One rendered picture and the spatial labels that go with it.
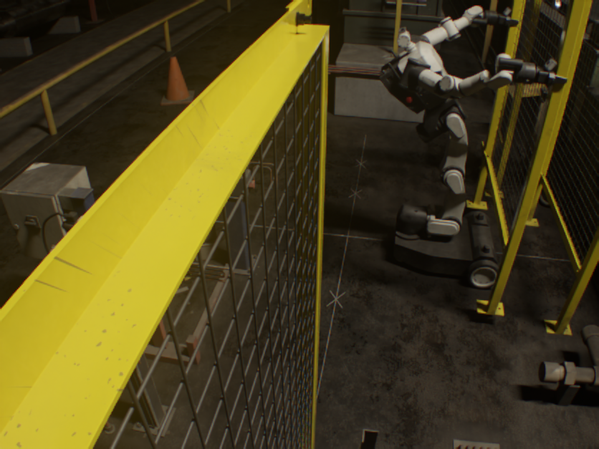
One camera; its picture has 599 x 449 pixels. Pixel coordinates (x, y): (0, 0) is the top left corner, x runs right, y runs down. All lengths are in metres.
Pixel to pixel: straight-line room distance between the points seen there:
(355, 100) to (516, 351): 3.15
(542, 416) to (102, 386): 2.45
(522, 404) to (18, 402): 2.47
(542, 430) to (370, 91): 3.58
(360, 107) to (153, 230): 4.79
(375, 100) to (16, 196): 3.67
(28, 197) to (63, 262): 2.03
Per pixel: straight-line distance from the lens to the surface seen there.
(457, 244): 3.13
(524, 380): 2.71
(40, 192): 2.28
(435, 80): 2.30
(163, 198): 0.37
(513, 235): 2.50
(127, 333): 0.28
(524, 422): 2.56
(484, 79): 2.13
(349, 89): 5.03
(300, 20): 0.82
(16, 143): 5.51
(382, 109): 5.08
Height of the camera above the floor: 2.00
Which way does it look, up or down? 36 degrees down
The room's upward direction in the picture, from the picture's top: straight up
